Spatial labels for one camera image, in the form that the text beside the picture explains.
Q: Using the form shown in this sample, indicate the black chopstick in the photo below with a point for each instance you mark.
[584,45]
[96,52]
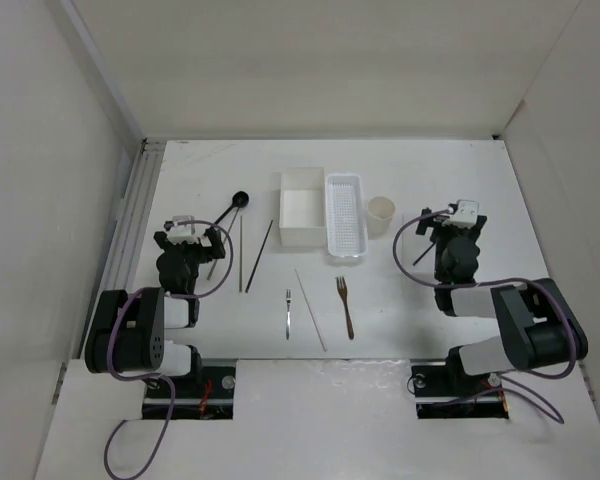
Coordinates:
[259,256]
[423,254]

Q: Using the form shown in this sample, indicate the brown wooden fork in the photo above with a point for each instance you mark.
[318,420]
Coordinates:
[343,293]

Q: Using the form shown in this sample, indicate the beige paper cup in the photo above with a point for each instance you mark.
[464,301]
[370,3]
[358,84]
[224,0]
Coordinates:
[380,212]

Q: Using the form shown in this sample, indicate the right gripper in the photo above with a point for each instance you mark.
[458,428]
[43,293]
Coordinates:
[426,220]

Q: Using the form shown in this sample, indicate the white rectangular box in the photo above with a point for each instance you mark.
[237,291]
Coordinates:
[302,221]

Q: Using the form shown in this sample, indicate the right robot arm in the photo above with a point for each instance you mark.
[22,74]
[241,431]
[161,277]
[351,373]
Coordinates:
[536,326]

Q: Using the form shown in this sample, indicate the grey metal chopstick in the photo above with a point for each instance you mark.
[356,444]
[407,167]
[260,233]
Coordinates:
[211,271]

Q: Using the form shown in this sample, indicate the silver chopstick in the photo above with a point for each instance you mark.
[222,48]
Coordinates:
[240,261]

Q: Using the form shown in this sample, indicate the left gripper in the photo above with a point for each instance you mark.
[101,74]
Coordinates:
[213,250]

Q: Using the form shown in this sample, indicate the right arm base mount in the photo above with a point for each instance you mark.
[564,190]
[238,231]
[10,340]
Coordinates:
[440,394]

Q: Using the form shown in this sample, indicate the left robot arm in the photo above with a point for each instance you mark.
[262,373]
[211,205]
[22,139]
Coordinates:
[128,331]

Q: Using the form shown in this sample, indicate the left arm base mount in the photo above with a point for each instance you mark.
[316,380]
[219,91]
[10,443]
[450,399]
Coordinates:
[208,396]

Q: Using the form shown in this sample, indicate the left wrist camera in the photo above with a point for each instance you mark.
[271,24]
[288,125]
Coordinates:
[181,230]

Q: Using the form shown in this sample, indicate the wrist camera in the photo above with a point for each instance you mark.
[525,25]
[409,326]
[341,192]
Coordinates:
[181,230]
[464,213]

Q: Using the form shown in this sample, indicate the white perforated tray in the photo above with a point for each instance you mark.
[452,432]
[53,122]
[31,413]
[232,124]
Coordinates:
[347,236]

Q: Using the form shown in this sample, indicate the small silver fork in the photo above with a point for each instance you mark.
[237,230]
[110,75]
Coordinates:
[288,314]

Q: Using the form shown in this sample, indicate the white chopstick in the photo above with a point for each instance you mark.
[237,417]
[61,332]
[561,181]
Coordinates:
[311,313]

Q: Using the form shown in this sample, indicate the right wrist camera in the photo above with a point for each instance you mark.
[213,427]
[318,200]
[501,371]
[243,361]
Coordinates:
[464,213]

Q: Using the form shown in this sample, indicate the black spoon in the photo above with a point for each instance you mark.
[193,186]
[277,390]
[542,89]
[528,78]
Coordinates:
[239,200]

